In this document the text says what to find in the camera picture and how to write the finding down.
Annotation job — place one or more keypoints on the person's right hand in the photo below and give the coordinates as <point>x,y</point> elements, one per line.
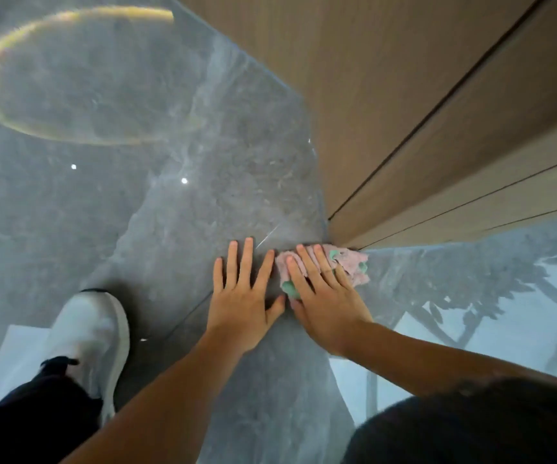
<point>329,316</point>

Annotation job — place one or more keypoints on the person's left hand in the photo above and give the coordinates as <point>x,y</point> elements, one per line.
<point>240,316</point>

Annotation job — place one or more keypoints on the person's left thumb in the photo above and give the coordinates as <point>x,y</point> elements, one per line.
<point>275,310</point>

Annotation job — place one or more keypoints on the person's left little finger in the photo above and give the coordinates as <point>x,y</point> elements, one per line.
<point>218,275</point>

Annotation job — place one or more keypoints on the person's right thumb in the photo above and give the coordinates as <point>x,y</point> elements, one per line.
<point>298,311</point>

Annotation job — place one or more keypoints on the person's right little finger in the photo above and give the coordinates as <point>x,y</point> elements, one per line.
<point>344,276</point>

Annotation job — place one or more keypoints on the person's left middle finger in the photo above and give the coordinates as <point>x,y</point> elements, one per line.
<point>246,263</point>

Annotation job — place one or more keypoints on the person's right middle finger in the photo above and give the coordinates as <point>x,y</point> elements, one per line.
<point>312,266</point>

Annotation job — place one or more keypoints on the pink and green cleaning cloth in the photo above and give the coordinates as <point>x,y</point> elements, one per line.
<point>353,263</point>

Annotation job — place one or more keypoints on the person's right forearm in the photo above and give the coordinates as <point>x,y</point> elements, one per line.
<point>433,360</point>

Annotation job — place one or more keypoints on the person's left forearm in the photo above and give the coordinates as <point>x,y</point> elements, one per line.
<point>162,410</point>

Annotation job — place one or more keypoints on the white shoe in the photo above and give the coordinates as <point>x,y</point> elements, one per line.
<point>92,333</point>

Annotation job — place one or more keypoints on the wooden cabinet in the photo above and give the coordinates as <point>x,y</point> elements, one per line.
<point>404,91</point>

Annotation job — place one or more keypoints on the person's right black trouser leg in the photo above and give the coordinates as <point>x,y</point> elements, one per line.
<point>476,425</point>

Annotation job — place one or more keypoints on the person's black trouser leg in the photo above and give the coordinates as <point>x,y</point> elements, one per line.
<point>476,425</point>
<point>32,425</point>

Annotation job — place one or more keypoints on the person's left black trouser leg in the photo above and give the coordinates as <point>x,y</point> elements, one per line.
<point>32,425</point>

